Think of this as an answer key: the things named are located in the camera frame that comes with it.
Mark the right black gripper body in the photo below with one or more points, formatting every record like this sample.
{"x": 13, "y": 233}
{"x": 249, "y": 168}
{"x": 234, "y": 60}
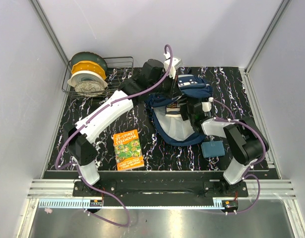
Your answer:
{"x": 185, "y": 114}

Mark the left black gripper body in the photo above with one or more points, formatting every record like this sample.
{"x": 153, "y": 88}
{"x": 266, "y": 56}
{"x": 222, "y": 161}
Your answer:
{"x": 168, "y": 85}

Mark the navy blue student backpack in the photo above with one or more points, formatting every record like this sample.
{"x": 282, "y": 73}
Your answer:
{"x": 174, "y": 130}

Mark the orange Treehouse book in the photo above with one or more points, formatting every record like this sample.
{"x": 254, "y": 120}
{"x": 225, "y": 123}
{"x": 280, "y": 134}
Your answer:
{"x": 128, "y": 150}

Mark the purple paperback book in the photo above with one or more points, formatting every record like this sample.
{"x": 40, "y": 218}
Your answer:
{"x": 173, "y": 109}

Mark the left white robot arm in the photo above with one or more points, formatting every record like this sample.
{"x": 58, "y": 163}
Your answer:
{"x": 155, "y": 78}

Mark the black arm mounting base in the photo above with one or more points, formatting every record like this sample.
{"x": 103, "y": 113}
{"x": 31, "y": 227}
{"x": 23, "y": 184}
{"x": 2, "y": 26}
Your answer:
{"x": 167, "y": 200}

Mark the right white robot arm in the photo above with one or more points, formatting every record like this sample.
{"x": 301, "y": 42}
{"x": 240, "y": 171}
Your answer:
{"x": 247, "y": 144}

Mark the small blue wallet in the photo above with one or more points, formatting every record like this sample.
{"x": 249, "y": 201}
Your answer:
{"x": 212, "y": 149}

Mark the grey patterned plate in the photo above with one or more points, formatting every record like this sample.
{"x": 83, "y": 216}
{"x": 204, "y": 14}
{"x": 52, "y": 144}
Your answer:
{"x": 89, "y": 88}

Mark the yellow plate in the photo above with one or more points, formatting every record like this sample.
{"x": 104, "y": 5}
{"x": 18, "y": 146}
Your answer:
{"x": 86, "y": 65}

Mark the dark green plate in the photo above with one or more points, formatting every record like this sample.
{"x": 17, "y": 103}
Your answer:
{"x": 91, "y": 57}

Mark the white plate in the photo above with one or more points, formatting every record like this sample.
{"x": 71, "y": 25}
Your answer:
{"x": 85, "y": 75}

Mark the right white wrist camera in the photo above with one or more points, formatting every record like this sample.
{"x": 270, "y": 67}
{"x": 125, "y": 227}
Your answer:
{"x": 207, "y": 106}

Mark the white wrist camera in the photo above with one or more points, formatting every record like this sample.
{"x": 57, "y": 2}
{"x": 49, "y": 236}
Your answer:
{"x": 207, "y": 106}
{"x": 172, "y": 67}

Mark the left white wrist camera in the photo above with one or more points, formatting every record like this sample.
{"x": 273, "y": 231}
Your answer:
{"x": 172, "y": 67}

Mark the black wire dish rack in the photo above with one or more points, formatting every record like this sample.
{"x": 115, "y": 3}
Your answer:
{"x": 119, "y": 69}

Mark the aluminium front rail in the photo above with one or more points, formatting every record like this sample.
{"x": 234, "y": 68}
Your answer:
{"x": 265, "y": 188}

